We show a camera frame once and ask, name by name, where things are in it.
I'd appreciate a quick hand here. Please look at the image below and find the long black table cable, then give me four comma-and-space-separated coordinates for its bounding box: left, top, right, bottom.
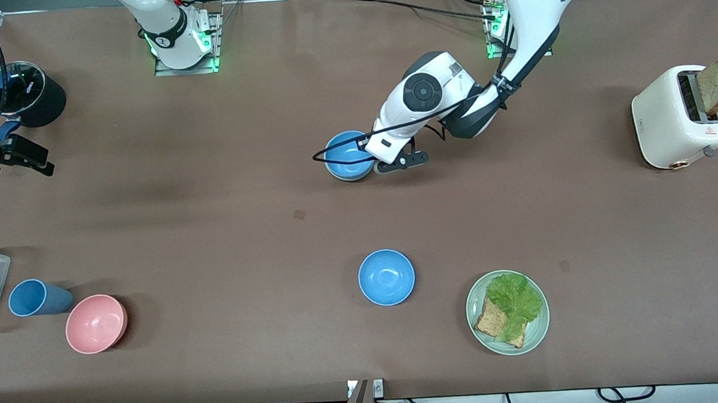
350, 0, 500, 31

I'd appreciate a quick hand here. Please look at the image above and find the cream white toaster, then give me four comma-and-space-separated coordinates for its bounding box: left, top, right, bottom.
629, 62, 718, 173

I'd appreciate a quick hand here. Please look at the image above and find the small metal table bracket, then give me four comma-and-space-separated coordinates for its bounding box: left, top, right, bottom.
346, 378, 385, 399

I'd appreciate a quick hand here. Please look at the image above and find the black pot blue handle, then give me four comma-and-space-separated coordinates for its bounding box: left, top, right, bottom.
0, 72, 69, 142

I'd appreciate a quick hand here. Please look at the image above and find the green lettuce leaf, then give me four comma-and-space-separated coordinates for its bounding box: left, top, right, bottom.
485, 270, 545, 343

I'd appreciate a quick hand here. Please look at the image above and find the pale green plate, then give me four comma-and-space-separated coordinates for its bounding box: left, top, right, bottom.
463, 267, 553, 359

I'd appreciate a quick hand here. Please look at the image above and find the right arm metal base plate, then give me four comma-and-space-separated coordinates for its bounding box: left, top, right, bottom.
150, 11, 226, 77

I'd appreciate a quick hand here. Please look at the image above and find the glass pot lid blue knob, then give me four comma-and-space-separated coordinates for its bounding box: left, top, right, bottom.
0, 59, 49, 117

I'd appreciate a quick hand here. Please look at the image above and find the black looped floor cable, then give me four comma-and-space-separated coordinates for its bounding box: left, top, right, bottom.
596, 383, 657, 403

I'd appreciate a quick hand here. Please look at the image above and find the blue plastic cup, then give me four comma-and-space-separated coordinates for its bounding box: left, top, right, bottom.
7, 276, 76, 318

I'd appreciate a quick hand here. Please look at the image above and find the brown bread slice in toaster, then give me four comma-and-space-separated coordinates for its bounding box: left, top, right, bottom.
694, 61, 718, 118

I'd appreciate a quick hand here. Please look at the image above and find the blue bowl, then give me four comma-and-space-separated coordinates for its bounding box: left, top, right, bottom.
356, 248, 417, 308
321, 129, 378, 183

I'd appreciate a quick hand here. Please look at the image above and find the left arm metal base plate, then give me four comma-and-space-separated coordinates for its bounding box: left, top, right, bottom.
483, 0, 555, 61

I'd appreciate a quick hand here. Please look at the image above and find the pink bowl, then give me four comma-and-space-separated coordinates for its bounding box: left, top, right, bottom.
63, 293, 131, 356

